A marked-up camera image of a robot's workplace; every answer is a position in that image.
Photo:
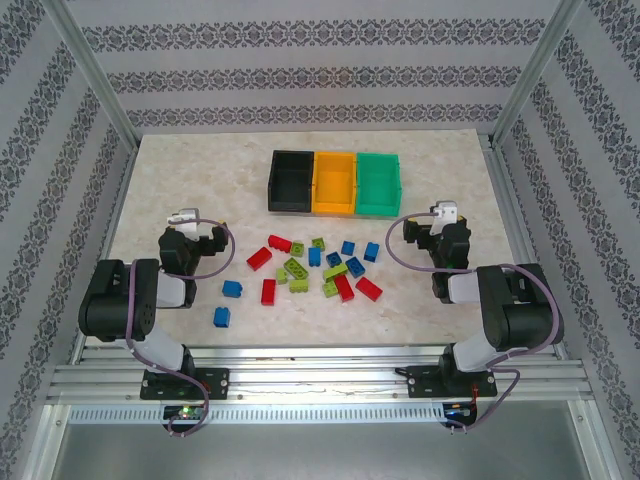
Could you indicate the black plastic bin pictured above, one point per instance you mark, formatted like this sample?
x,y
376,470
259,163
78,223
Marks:
x,y
290,197

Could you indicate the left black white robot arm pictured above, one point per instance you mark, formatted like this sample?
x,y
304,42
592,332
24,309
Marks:
x,y
115,300

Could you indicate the lime green lego brick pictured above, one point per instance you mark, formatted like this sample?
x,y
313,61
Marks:
x,y
297,249
318,244
299,285
281,276
335,273
330,290
296,268

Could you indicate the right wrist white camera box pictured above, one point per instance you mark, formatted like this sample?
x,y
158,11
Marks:
x,y
446,209

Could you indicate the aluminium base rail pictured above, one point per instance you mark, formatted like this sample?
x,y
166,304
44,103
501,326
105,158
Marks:
x,y
320,380

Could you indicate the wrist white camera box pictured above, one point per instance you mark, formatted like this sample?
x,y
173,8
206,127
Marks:
x,y
446,209
186,219

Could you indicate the aluminium side rail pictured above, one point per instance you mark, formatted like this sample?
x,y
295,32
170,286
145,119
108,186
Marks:
x,y
500,180
123,180

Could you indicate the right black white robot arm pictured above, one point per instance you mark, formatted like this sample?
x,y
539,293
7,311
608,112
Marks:
x,y
525,320

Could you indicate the yellow plastic bin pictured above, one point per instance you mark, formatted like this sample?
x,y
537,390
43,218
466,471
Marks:
x,y
332,185

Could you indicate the aluminium frame post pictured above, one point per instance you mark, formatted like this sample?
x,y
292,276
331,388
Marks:
x,y
535,65
85,65

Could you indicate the grey metal panel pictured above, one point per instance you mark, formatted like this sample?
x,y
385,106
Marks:
x,y
320,450

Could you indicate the blue lego brick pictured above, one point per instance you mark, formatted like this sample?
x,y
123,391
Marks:
x,y
371,252
348,248
232,289
333,259
314,257
222,318
355,267

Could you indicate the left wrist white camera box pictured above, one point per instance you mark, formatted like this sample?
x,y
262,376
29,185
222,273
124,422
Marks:
x,y
186,219

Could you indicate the green plastic bin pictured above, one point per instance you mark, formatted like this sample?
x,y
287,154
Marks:
x,y
377,185

